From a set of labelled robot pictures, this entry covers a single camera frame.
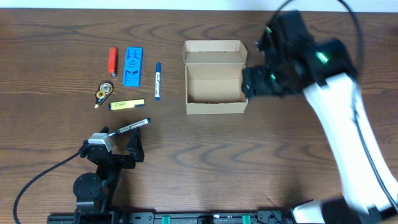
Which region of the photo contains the black left camera cable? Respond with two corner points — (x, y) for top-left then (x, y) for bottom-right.
(12, 151), (82, 224)

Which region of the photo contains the black camera cable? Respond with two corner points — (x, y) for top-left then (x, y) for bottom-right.
(12, 151), (82, 224)
(273, 0), (398, 212)

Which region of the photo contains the blue plastic staple remover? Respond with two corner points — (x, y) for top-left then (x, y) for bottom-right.
(123, 47), (144, 87)

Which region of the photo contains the black right camera cable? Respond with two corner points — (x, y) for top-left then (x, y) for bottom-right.
(273, 0), (398, 212)

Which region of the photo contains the yellow highlighter pen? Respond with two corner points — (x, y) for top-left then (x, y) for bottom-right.
(108, 99), (145, 111)

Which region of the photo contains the correction tape dispenser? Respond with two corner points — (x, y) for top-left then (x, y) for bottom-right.
(95, 81), (114, 108)

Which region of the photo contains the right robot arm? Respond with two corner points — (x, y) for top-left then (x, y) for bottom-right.
(241, 11), (397, 223)

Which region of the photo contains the brown cardboard box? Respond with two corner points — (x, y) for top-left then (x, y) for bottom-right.
(182, 40), (248, 114)

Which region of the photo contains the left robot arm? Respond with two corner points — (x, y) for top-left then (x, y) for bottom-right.
(73, 127), (144, 223)

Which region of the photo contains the blue whiteboard marker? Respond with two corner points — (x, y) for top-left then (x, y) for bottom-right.
(155, 62), (161, 101)

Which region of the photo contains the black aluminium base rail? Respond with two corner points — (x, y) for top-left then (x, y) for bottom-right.
(47, 210), (294, 224)

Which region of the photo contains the black whiteboard marker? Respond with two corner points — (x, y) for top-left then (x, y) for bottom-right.
(109, 118), (151, 137)

